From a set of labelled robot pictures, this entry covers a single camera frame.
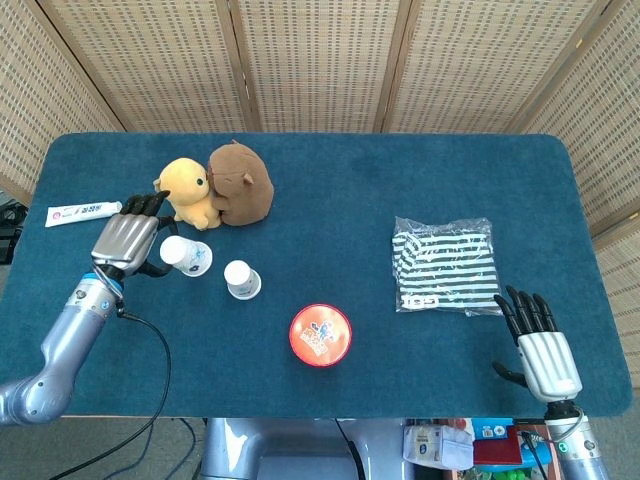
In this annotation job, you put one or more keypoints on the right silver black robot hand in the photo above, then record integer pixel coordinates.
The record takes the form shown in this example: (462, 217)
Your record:
(550, 365)

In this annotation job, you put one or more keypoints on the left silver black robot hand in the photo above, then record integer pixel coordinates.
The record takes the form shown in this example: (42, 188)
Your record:
(125, 240)

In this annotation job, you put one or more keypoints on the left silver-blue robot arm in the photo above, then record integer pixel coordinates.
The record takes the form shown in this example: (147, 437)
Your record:
(70, 340)

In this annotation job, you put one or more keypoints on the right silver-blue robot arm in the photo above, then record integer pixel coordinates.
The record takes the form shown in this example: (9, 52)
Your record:
(582, 452)

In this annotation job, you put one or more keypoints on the white toothpaste tube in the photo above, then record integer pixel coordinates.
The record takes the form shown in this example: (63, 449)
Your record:
(80, 213)

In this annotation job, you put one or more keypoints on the yellow plush animal toy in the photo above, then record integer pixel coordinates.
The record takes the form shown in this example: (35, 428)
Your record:
(192, 195)

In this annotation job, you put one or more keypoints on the blue printed box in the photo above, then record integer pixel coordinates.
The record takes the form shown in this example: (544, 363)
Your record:
(492, 430)

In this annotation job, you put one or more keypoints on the dark red book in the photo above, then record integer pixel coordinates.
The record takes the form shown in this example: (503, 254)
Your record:
(497, 447)

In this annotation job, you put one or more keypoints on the green plastic toy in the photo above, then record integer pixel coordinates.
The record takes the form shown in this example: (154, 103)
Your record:
(505, 473)

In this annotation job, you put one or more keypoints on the black equipment on floor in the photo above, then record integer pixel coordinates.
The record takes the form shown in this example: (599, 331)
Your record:
(7, 235)

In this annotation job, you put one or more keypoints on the brown plush animal toy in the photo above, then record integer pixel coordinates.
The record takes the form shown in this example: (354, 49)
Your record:
(245, 185)

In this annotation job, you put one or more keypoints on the white pouch with label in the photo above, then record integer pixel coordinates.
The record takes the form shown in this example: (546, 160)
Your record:
(437, 447)

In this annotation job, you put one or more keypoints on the striped shirt in plastic bag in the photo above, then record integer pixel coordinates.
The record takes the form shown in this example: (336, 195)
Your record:
(445, 265)

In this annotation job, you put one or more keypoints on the woven rattan screen panel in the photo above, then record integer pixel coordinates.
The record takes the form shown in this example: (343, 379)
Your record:
(600, 125)
(475, 60)
(30, 100)
(150, 60)
(320, 60)

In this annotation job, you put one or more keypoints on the blue felt table cover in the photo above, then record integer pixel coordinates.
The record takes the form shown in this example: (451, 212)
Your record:
(350, 200)

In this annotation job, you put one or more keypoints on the silver-blue robot torso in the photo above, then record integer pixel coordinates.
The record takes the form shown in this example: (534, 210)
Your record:
(280, 450)

